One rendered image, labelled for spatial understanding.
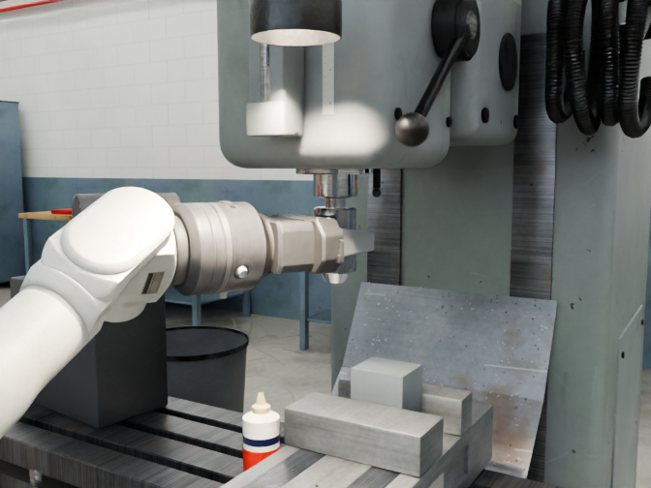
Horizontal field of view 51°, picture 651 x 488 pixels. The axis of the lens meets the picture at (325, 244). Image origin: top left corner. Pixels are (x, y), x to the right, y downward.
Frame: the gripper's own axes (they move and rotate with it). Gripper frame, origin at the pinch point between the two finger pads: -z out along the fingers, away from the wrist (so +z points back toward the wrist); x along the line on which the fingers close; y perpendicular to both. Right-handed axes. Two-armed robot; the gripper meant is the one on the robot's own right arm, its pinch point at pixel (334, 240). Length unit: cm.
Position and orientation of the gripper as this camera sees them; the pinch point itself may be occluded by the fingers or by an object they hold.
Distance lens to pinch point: 74.2
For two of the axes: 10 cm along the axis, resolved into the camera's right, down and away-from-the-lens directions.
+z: -8.3, 0.6, -5.6
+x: -5.6, -0.9, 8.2
